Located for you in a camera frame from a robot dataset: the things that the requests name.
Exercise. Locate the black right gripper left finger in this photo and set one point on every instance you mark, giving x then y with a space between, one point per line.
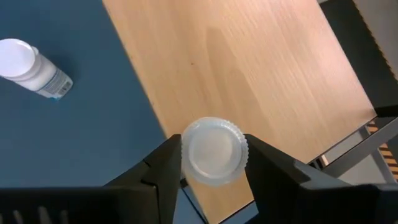
155 193

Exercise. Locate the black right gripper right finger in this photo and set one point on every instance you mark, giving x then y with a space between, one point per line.
280 193

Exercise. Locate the white plastic bottle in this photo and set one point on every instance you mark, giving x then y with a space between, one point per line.
214 152

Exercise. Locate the large white labelled bottle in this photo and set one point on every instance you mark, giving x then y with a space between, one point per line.
34 73

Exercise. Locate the blue table mat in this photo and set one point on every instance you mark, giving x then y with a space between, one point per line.
77 140

